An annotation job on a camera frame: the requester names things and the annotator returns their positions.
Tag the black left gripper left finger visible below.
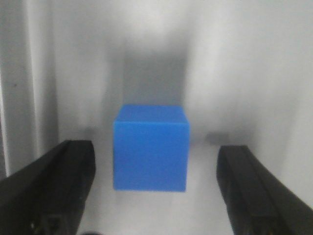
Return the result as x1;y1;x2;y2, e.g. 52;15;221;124
0;140;95;235

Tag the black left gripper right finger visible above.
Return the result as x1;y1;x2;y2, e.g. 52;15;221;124
216;145;313;235

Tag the blue cube block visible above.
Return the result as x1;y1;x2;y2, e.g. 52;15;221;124
113;104;190;192

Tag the grey metal tray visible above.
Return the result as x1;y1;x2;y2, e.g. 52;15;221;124
0;0;313;235

